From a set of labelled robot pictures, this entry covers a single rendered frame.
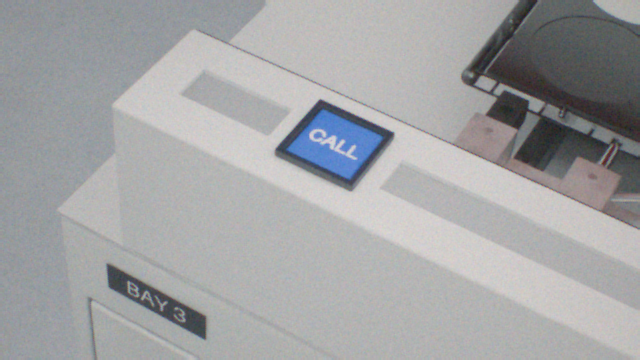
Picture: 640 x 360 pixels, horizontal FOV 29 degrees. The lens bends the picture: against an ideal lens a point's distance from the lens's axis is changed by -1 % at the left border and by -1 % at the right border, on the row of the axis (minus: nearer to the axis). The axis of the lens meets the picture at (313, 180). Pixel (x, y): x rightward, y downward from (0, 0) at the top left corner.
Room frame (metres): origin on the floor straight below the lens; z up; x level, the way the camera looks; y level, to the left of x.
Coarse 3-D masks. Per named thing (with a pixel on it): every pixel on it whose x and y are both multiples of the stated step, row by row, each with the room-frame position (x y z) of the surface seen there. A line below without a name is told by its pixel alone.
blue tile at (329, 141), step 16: (320, 112) 0.58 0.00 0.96; (320, 128) 0.57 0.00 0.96; (336, 128) 0.57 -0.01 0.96; (352, 128) 0.57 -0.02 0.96; (304, 144) 0.55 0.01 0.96; (320, 144) 0.55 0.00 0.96; (336, 144) 0.56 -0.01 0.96; (352, 144) 0.56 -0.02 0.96; (368, 144) 0.56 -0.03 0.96; (320, 160) 0.54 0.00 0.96; (336, 160) 0.54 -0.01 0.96; (352, 160) 0.54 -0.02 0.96; (352, 176) 0.53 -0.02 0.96
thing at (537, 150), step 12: (540, 120) 0.72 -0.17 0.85; (540, 132) 0.71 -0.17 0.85; (552, 132) 0.71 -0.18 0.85; (564, 132) 0.72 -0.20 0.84; (528, 144) 0.69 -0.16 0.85; (540, 144) 0.69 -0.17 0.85; (552, 144) 0.70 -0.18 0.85; (516, 156) 0.68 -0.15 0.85; (528, 156) 0.68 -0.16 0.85; (540, 156) 0.68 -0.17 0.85; (552, 156) 0.71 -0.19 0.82; (540, 168) 0.68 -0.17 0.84
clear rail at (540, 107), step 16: (480, 80) 0.70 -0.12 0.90; (496, 80) 0.70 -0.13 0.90; (496, 96) 0.69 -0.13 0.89; (528, 96) 0.69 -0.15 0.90; (528, 112) 0.68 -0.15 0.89; (544, 112) 0.68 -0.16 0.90; (560, 112) 0.67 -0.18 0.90; (576, 128) 0.66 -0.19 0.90; (592, 128) 0.66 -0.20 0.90; (608, 128) 0.66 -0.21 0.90; (624, 144) 0.65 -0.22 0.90
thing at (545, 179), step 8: (512, 160) 0.64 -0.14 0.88; (512, 168) 0.63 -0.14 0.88; (520, 168) 0.63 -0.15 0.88; (528, 168) 0.64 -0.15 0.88; (528, 176) 0.63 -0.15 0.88; (536, 176) 0.63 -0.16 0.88; (544, 176) 0.63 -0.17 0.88; (552, 176) 0.63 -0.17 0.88; (544, 184) 0.62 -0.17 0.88; (552, 184) 0.62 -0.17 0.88; (608, 208) 0.60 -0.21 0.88; (616, 208) 0.60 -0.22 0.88; (624, 208) 0.60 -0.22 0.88; (616, 216) 0.60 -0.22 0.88; (624, 216) 0.60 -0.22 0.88; (632, 216) 0.60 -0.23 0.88; (632, 224) 0.59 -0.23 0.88
